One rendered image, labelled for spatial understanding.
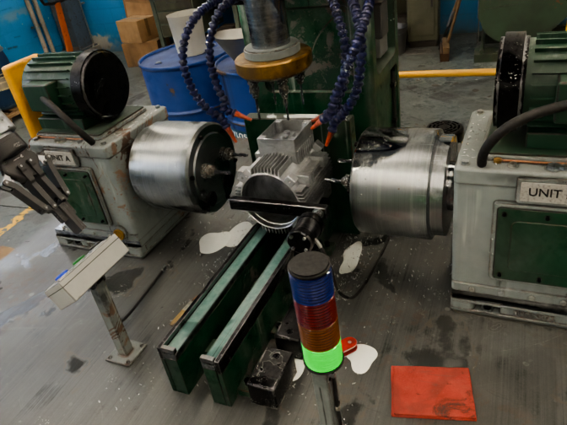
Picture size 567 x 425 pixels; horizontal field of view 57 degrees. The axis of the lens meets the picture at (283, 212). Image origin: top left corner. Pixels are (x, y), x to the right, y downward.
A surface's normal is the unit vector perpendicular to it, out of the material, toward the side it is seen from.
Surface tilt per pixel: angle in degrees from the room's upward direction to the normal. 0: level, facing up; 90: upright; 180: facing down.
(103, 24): 90
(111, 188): 90
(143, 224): 90
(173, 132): 17
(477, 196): 90
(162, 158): 54
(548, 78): 67
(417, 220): 99
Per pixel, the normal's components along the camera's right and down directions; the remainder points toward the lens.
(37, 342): -0.14, -0.84
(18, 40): 0.92, 0.07
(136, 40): -0.57, 0.50
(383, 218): -0.36, 0.66
